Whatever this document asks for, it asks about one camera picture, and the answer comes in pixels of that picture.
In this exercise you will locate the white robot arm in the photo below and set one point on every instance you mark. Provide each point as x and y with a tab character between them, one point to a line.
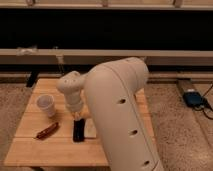
108	90

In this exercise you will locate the long wooden rail beam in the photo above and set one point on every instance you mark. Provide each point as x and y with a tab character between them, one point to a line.
84	56

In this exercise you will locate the brown red pen tool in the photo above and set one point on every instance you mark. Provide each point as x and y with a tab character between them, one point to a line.
48	131

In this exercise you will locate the beige sticky note pad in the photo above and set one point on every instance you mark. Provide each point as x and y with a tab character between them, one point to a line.
90	130

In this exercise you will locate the blue electronic box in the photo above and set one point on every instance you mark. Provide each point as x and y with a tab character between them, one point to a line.
192	98

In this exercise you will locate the wooden table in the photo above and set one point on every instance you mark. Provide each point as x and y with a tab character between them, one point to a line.
57	150

